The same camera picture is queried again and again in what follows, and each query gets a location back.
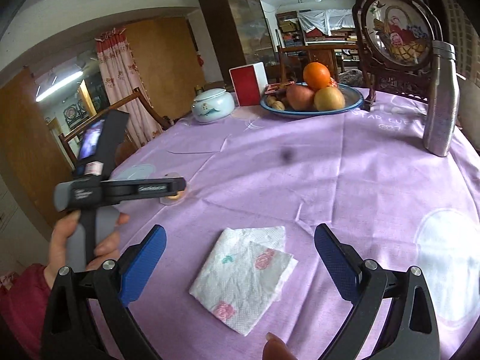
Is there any small yellow pastry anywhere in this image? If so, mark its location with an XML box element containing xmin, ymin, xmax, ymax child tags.
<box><xmin>160</xmin><ymin>172</ymin><xmax>187</xmax><ymax>206</ymax></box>

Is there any wooden chair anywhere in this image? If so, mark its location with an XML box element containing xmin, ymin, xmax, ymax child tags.
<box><xmin>58</xmin><ymin>86</ymin><xmax>173</xmax><ymax>169</ymax></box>

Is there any person's left hand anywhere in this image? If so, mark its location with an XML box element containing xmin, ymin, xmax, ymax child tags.
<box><xmin>43</xmin><ymin>207</ymin><xmax>129</xmax><ymax>288</ymax></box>

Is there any red apple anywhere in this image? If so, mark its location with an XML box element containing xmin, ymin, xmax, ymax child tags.
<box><xmin>286</xmin><ymin>85</ymin><xmax>315</xmax><ymax>111</ymax></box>

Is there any pink floral curtain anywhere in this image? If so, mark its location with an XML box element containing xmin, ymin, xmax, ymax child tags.
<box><xmin>95</xmin><ymin>28</ymin><xmax>163</xmax><ymax>148</ymax></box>

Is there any dark wooden display cabinet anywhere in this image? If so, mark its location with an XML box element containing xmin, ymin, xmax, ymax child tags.
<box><xmin>199</xmin><ymin>0</ymin><xmax>278</xmax><ymax>86</ymax></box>

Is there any person's right hand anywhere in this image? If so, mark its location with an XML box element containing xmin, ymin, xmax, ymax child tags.
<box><xmin>262</xmin><ymin>332</ymin><xmax>297</xmax><ymax>360</ymax></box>

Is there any purple tablecloth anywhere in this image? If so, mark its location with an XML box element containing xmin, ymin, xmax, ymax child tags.
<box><xmin>114</xmin><ymin>94</ymin><xmax>479</xmax><ymax>359</ymax></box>

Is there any round embroidered screen ornament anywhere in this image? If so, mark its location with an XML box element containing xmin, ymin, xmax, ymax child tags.
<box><xmin>352</xmin><ymin>0</ymin><xmax>443</xmax><ymax>111</ymax></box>

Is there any white ceramic lidded jar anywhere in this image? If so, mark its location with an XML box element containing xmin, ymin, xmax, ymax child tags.
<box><xmin>191</xmin><ymin>88</ymin><xmax>235</xmax><ymax>124</ymax></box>

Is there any blue fruit plate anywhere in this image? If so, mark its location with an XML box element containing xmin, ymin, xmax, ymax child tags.
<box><xmin>260</xmin><ymin>83</ymin><xmax>364</xmax><ymax>119</ymax></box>

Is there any orange fruit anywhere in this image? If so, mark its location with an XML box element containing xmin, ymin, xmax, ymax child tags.
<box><xmin>303</xmin><ymin>62</ymin><xmax>331</xmax><ymax>91</ymax></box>

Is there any white floral napkin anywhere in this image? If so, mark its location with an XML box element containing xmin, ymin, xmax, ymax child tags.
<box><xmin>189</xmin><ymin>226</ymin><xmax>298</xmax><ymax>336</ymax></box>

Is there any silver metal bottle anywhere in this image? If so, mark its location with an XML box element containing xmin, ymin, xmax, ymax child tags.
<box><xmin>423</xmin><ymin>40</ymin><xmax>460</xmax><ymax>157</ymax></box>

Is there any red white box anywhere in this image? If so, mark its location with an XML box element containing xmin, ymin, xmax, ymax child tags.
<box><xmin>229</xmin><ymin>62</ymin><xmax>268</xmax><ymax>107</ymax></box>

